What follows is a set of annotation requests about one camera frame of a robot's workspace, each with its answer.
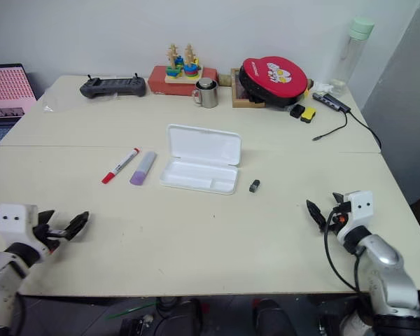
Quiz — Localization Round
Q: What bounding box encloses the clear plastic wrap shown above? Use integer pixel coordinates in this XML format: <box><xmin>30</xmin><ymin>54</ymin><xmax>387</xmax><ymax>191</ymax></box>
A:
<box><xmin>41</xmin><ymin>89</ymin><xmax>69</xmax><ymax>113</ymax></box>

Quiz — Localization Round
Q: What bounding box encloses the laptop with pink screen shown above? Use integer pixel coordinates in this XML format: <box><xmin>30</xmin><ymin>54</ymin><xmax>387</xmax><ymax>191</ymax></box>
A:
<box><xmin>0</xmin><ymin>63</ymin><xmax>39</xmax><ymax>158</ymax></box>

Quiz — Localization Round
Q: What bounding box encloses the grey usb hub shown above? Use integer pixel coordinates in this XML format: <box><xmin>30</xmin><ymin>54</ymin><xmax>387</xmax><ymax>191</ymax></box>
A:
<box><xmin>312</xmin><ymin>92</ymin><xmax>352</xmax><ymax>113</ymax></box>

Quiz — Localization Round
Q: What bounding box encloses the black handheld remote controller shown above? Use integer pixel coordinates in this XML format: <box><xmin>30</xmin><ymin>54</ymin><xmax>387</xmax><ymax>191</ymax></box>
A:
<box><xmin>79</xmin><ymin>72</ymin><xmax>148</xmax><ymax>100</ymax></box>

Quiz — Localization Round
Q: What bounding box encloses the purple and grey glue stick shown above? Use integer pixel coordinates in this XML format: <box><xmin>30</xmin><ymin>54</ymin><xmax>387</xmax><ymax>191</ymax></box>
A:
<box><xmin>129</xmin><ymin>150</ymin><xmax>158</xmax><ymax>186</ymax></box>

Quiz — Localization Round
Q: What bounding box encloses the red and black round pouch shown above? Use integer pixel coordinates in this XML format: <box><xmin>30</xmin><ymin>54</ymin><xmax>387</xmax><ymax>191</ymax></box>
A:
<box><xmin>238</xmin><ymin>54</ymin><xmax>309</xmax><ymax>109</ymax></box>

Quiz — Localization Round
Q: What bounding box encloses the clear bottle with green lid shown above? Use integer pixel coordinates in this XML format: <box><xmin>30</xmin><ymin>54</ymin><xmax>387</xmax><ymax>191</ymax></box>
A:
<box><xmin>330</xmin><ymin>17</ymin><xmax>376</xmax><ymax>96</ymax></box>

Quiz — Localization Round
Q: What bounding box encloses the black usb cable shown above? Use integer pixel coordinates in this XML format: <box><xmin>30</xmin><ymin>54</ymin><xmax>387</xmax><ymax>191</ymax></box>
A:
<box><xmin>312</xmin><ymin>108</ymin><xmax>383</xmax><ymax>150</ymax></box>

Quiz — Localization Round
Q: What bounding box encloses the wooden colourful stacking toy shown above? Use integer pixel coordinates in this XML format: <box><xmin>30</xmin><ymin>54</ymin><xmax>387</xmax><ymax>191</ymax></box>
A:
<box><xmin>164</xmin><ymin>43</ymin><xmax>204</xmax><ymax>85</ymax></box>

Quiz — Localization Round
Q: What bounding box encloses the wooden tray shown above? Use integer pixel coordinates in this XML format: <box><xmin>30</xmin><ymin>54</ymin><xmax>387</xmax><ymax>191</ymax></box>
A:
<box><xmin>230</xmin><ymin>67</ymin><xmax>267</xmax><ymax>109</ymax></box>

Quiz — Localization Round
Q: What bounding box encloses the red cardboard box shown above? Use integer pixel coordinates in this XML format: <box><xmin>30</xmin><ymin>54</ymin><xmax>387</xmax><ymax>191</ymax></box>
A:
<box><xmin>147</xmin><ymin>64</ymin><xmax>219</xmax><ymax>96</ymax></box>

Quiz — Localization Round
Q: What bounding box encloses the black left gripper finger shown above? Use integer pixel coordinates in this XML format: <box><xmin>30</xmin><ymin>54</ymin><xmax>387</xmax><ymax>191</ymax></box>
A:
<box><xmin>37</xmin><ymin>209</ymin><xmax>56</xmax><ymax>225</ymax></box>
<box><xmin>62</xmin><ymin>211</ymin><xmax>90</xmax><ymax>241</ymax></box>

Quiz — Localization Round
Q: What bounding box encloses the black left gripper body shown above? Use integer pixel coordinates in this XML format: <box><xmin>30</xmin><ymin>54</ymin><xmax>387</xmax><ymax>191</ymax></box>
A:
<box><xmin>34</xmin><ymin>223</ymin><xmax>68</xmax><ymax>251</ymax></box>

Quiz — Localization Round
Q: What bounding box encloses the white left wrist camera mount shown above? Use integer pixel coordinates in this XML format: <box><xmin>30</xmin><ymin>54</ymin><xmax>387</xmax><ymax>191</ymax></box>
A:
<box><xmin>0</xmin><ymin>203</ymin><xmax>52</xmax><ymax>262</ymax></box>

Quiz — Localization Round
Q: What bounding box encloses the stainless steel mug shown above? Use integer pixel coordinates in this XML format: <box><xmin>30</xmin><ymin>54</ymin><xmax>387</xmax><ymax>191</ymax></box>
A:
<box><xmin>190</xmin><ymin>78</ymin><xmax>220</xmax><ymax>109</ymax></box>

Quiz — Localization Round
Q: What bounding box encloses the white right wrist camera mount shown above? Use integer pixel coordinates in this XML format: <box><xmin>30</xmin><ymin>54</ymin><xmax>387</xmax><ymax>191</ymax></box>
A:
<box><xmin>337</xmin><ymin>190</ymin><xmax>375</xmax><ymax>245</ymax></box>

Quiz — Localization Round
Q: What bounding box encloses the dark rounded shape under table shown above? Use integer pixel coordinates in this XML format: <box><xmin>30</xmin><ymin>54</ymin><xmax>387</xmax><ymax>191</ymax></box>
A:
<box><xmin>251</xmin><ymin>297</ymin><xmax>291</xmax><ymax>336</ymax></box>
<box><xmin>120</xmin><ymin>296</ymin><xmax>206</xmax><ymax>336</ymax></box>

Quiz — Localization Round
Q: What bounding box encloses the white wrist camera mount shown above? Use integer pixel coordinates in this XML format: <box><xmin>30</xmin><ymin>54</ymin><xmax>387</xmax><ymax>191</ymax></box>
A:
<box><xmin>337</xmin><ymin>190</ymin><xmax>375</xmax><ymax>245</ymax></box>
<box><xmin>0</xmin><ymin>203</ymin><xmax>52</xmax><ymax>262</ymax></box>

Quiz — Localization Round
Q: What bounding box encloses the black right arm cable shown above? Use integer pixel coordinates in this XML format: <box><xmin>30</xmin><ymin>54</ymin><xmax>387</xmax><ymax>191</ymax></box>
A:
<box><xmin>323</xmin><ymin>209</ymin><xmax>367</xmax><ymax>293</ymax></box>

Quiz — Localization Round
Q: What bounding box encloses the red and white marker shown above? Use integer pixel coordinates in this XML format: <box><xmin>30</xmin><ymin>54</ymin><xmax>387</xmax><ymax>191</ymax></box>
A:
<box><xmin>101</xmin><ymin>147</ymin><xmax>141</xmax><ymax>184</ymax></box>

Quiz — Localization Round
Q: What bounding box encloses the yellow and black block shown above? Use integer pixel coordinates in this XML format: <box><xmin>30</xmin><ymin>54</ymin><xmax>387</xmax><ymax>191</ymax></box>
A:
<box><xmin>300</xmin><ymin>106</ymin><xmax>318</xmax><ymax>124</ymax></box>

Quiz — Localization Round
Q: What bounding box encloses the white plastic case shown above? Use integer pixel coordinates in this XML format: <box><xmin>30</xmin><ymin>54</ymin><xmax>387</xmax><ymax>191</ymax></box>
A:
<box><xmin>159</xmin><ymin>123</ymin><xmax>244</xmax><ymax>196</ymax></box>

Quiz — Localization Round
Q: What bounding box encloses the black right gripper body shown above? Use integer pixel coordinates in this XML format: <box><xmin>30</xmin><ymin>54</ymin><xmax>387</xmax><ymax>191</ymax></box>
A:
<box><xmin>323</xmin><ymin>204</ymin><xmax>351</xmax><ymax>232</ymax></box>

